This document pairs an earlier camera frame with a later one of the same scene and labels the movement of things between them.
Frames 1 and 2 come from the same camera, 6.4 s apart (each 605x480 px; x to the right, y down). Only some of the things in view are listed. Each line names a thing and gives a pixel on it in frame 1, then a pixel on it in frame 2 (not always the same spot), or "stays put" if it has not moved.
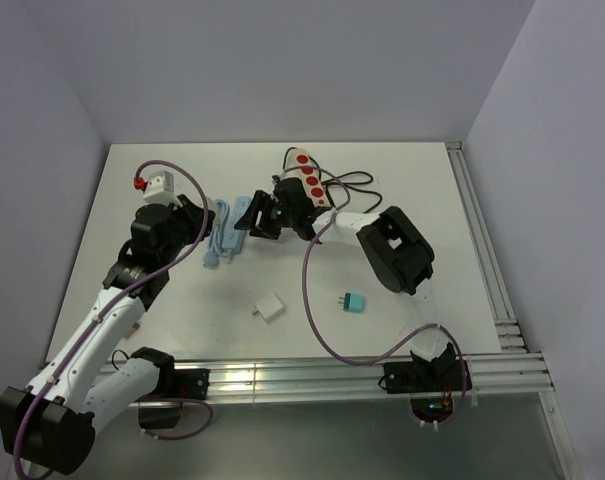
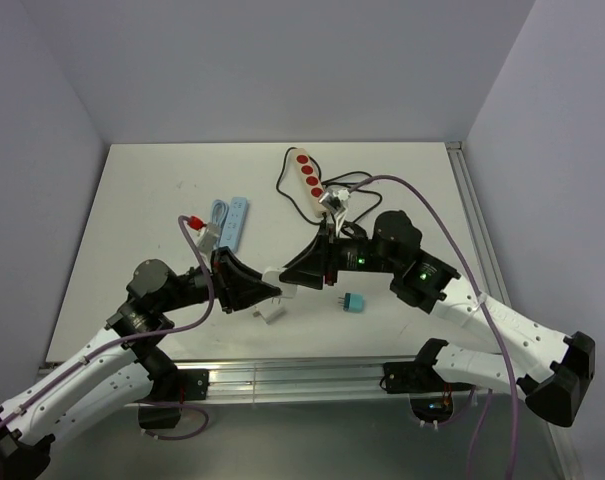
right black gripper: (249, 219) -> (321, 257)
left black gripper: (191, 213) -> (240, 285)
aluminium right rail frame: (494, 281) stays put
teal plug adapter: (353, 302) stays put
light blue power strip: (233, 238) stays put
